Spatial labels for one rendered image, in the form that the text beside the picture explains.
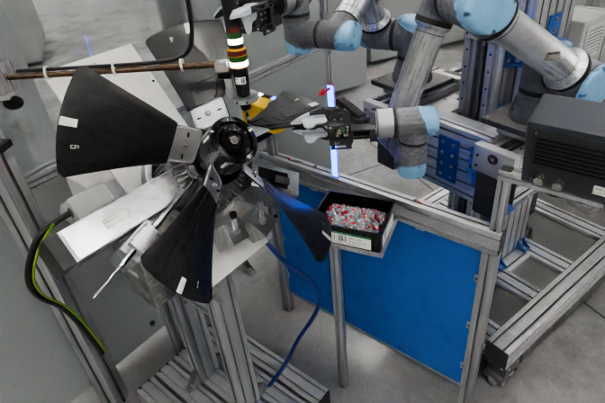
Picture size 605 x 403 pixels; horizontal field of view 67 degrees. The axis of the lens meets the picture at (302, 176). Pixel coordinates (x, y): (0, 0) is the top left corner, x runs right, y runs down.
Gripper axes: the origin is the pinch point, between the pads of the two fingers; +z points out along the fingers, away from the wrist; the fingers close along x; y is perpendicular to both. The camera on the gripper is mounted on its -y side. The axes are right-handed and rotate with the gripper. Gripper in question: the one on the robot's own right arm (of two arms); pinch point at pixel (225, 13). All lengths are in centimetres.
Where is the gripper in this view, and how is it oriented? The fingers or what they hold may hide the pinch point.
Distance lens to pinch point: 106.6
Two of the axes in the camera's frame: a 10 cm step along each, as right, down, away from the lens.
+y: 0.8, 8.5, 5.3
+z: -4.8, 5.0, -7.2
